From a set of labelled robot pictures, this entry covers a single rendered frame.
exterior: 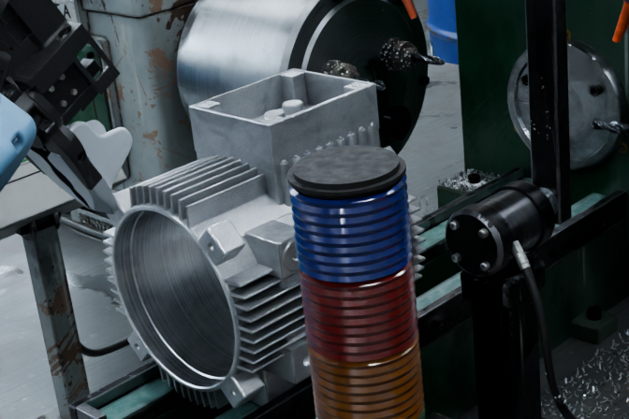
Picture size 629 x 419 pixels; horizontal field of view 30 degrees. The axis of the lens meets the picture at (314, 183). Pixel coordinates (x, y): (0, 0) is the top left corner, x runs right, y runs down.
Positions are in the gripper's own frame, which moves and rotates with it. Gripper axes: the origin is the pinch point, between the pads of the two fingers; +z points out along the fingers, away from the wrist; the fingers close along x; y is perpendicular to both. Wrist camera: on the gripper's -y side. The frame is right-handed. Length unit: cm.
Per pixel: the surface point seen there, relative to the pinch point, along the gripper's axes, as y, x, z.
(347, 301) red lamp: -5.1, -37.6, -10.9
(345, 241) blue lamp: -3.3, -37.8, -13.7
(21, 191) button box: 0.4, 15.2, 3.1
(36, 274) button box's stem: -3.5, 17.3, 11.5
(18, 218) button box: -1.8, 14.1, 4.0
